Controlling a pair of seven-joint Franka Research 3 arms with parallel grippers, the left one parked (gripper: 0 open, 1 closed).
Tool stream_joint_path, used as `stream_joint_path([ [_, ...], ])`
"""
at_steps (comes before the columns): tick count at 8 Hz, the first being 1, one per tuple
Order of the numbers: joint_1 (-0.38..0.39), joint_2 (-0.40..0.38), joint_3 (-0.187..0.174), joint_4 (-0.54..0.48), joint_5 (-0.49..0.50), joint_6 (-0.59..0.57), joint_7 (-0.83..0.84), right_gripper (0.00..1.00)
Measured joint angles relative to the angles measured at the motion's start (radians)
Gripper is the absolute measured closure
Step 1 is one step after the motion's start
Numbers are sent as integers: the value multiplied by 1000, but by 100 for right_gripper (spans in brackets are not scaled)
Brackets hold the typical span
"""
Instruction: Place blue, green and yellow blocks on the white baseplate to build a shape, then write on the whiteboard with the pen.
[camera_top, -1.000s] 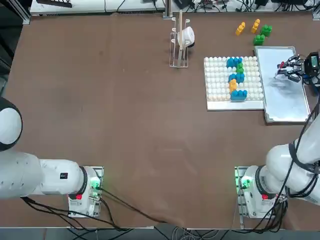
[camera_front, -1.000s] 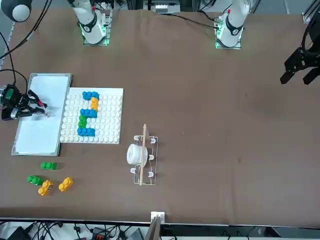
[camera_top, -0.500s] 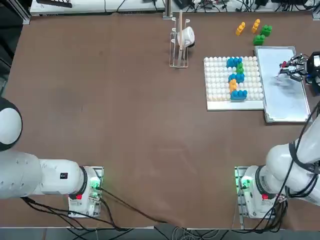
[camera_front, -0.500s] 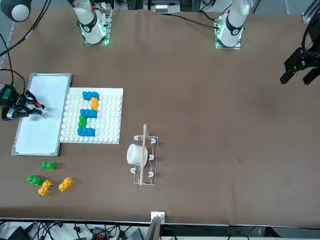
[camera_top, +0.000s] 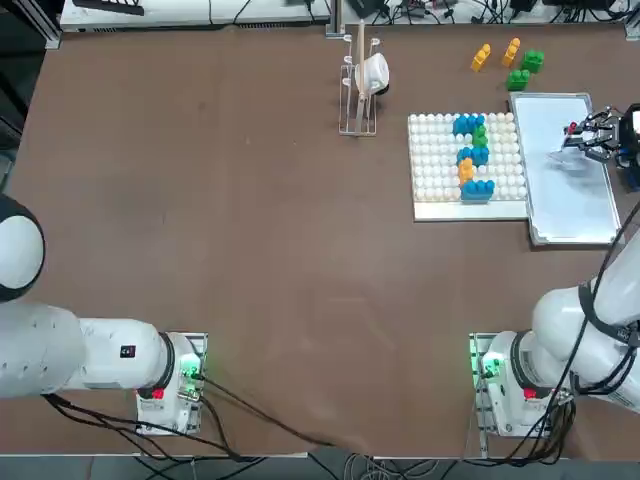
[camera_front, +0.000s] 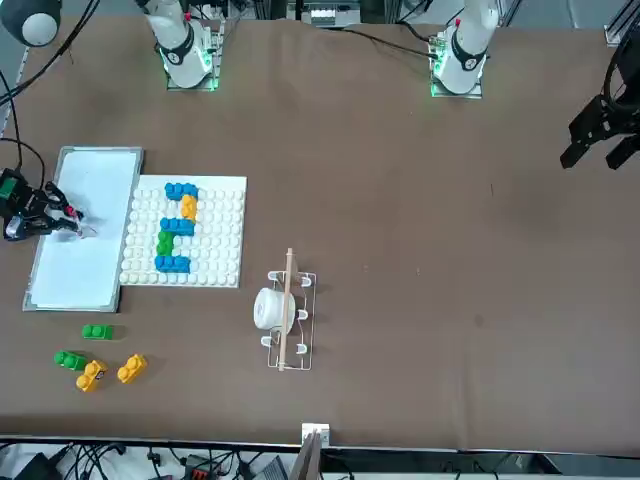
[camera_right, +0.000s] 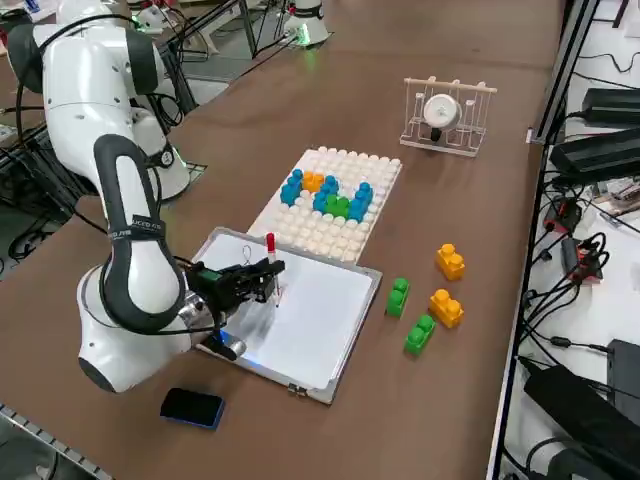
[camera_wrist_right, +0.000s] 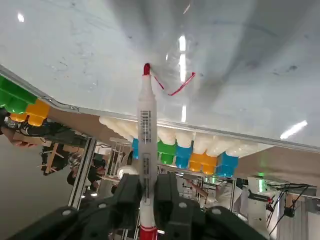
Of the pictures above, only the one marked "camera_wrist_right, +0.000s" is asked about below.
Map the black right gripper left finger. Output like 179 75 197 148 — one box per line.
7 173 144 240

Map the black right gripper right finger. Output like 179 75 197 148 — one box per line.
154 172 270 240

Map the yellow two-stud block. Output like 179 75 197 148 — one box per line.
189 152 218 175
9 99 51 127

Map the blue three-stud block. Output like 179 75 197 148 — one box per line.
215 151 240 178
131 138 140 161
174 144 194 169

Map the green two-stud block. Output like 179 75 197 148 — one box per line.
0 75 38 114
157 140 177 165

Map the red-capped whiteboard pen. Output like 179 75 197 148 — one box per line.
136 62 160 240

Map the white studded baseplate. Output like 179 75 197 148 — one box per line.
98 116 265 159

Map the person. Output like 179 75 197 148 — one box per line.
66 152 107 193

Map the aluminium frame post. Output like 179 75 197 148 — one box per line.
67 137 98 210

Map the whiteboard with metal frame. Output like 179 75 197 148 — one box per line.
0 0 320 154

